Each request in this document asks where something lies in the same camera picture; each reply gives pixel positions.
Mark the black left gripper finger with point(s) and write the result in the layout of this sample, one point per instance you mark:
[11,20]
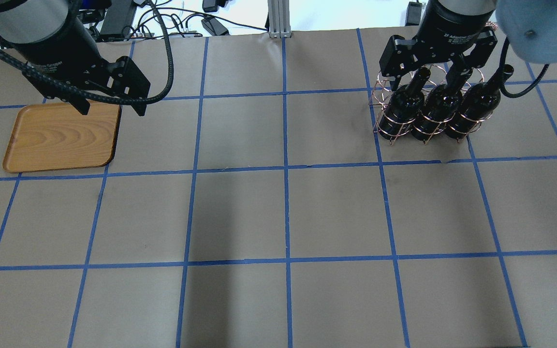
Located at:
[79,103]
[127,80]

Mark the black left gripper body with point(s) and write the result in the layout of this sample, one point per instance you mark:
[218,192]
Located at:
[52,44]

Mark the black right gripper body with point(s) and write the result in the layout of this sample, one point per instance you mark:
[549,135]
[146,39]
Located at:
[454,21]

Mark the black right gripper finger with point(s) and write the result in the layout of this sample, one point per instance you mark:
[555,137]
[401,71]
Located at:
[395,63]
[458,74]

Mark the dark wine bottle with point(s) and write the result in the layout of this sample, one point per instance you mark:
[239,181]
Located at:
[438,109]
[478,104]
[403,107]

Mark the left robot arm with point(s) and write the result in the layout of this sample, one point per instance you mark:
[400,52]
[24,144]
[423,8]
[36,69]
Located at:
[26,21]

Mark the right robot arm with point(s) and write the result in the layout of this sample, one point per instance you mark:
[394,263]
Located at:
[530,27]

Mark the wooden tray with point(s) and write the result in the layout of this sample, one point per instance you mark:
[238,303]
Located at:
[55,136]

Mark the black power brick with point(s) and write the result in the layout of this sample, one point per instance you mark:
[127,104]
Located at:
[118,19]

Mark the black power adapter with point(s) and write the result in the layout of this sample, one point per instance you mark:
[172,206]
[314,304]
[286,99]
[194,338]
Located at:
[214,27]

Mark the copper wire bottle basket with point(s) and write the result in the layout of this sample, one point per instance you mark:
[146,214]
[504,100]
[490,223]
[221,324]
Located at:
[382,92]

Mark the aluminium frame post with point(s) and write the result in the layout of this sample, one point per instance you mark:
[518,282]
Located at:
[279,19]

